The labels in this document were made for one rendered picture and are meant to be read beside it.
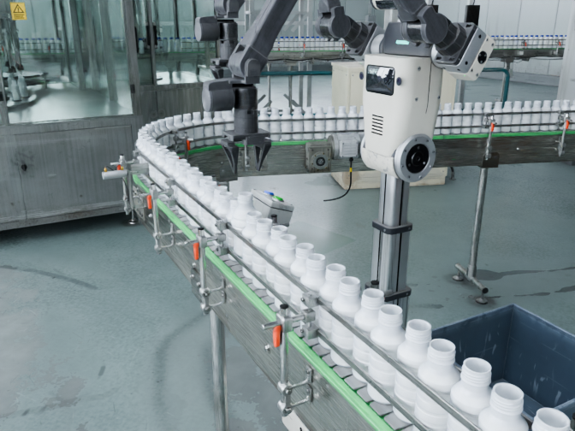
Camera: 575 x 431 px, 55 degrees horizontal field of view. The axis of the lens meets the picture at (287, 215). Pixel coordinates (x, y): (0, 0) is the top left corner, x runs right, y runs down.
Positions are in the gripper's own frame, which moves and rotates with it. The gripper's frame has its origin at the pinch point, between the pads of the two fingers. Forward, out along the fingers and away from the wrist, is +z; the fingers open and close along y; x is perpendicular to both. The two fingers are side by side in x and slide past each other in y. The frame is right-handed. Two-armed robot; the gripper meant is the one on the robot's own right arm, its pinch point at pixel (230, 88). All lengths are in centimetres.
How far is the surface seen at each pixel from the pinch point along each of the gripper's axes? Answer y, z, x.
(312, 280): 17, 27, 81
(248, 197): 15, 20, 46
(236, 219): 18, 26, 46
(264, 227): 16, 24, 58
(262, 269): 18, 34, 58
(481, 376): 16, 23, 122
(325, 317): 18, 32, 87
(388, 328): 17, 25, 104
